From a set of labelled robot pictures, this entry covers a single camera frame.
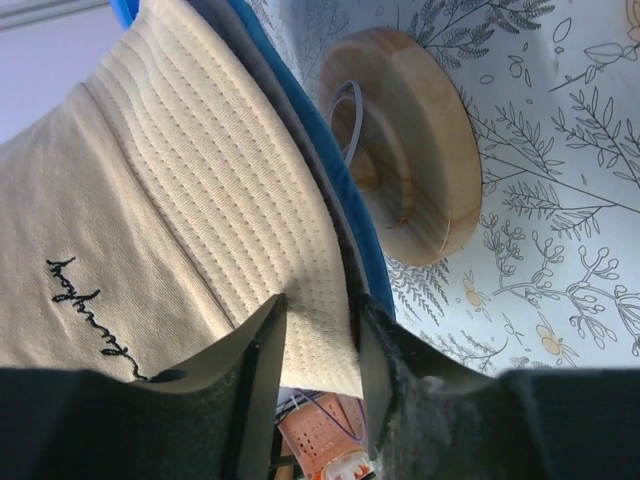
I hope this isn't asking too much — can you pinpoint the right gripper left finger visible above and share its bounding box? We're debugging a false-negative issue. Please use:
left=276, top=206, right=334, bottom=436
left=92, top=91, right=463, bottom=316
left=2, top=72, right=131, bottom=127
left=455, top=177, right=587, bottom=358
left=1, top=294, right=287, bottom=479

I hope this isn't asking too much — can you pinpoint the grey hat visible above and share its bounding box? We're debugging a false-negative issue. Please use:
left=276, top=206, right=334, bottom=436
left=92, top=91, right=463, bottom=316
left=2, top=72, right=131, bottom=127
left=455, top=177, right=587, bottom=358
left=190, top=0, right=364, bottom=326

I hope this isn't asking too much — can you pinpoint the white hat tag loop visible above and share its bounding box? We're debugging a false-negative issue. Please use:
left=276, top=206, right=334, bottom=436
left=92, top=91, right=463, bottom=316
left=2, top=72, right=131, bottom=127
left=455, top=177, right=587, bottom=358
left=327, top=79, right=367, bottom=169

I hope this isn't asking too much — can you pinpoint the blue plastic bin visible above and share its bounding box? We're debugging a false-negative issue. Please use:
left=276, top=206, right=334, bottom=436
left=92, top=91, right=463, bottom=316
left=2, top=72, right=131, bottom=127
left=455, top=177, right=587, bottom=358
left=109, top=0, right=140, bottom=30

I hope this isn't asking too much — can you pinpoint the blue bucket hat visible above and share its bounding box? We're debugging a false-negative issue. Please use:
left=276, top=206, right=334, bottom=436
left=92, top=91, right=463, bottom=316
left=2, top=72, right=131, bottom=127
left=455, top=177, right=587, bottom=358
left=231, top=1, right=394, bottom=315

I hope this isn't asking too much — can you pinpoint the beige bucket hat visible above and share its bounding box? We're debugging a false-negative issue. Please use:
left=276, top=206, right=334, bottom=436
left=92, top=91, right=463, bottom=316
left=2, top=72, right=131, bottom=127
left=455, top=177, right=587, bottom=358
left=1, top=1, right=362, bottom=396

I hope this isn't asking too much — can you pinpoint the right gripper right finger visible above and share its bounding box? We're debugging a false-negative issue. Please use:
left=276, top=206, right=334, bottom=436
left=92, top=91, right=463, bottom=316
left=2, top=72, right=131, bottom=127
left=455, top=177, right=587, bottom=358
left=358, top=295, right=639, bottom=479

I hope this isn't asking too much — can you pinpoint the wooden hat stand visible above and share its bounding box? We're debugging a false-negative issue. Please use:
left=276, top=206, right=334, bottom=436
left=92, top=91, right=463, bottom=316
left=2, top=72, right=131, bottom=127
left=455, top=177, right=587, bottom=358
left=317, top=28, right=482, bottom=267

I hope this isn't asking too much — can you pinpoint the floral table mat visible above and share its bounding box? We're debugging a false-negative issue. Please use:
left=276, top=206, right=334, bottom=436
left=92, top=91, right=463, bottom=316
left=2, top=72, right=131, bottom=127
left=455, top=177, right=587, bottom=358
left=252, top=1, right=639, bottom=375

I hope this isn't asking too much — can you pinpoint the orange perforated basket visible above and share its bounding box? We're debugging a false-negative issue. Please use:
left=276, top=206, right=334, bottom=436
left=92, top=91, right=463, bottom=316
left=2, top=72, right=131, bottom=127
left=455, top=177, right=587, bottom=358
left=275, top=389, right=376, bottom=479

